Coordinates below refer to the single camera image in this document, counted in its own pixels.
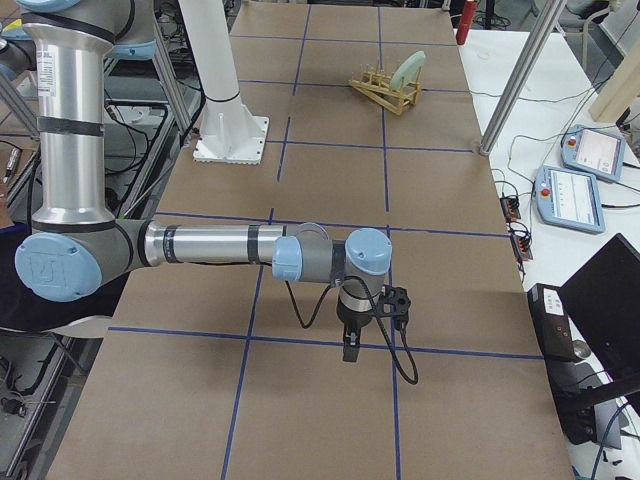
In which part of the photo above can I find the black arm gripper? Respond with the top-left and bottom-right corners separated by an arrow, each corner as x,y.
336,300 -> 374,362

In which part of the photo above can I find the light green plate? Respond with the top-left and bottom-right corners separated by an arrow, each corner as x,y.
389,51 -> 426,91

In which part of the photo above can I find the black small computer box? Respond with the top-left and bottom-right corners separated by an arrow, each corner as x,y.
527,283 -> 575,362

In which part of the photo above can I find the orange terminal connector block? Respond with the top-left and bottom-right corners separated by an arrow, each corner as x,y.
497,180 -> 521,222

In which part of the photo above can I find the black monitor on stand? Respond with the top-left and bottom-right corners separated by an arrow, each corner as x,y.
549,233 -> 639,449

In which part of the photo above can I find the wooden dish rack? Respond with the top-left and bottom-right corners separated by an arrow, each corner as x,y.
349,67 -> 421,116

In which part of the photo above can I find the near teach pendant tablet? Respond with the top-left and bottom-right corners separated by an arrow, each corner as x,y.
534,165 -> 606,234

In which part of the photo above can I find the teach pendant tablet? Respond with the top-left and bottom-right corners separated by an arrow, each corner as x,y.
534,165 -> 606,234
561,124 -> 625,183

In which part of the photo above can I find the far teach pendant tablet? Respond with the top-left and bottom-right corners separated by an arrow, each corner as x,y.
561,124 -> 625,183

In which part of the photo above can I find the red cylinder tube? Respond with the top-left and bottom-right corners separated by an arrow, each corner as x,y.
456,0 -> 478,46

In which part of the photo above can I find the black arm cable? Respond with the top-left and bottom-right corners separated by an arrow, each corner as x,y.
283,275 -> 420,386

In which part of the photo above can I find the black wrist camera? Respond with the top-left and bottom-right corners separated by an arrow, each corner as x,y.
376,285 -> 411,331

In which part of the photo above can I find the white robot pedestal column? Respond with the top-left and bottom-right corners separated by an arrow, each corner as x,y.
181,1 -> 269,165

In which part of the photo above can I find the aluminium frame post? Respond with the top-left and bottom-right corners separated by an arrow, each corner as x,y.
479,0 -> 566,156

